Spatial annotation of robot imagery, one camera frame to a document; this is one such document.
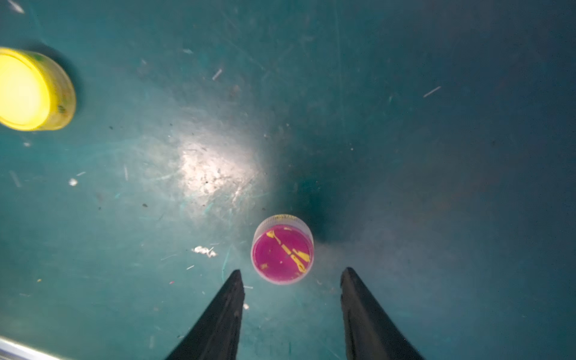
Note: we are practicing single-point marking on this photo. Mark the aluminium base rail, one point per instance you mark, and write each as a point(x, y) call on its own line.
point(11, 350)

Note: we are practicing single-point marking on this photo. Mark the magenta jar lid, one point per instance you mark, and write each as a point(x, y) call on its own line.
point(282, 250)

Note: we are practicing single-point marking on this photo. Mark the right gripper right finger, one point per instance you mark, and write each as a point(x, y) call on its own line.
point(369, 332)

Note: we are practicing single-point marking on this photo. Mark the yellow jar lid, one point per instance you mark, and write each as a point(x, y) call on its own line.
point(36, 93)

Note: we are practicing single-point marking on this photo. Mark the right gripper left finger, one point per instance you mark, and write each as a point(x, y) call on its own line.
point(215, 336)

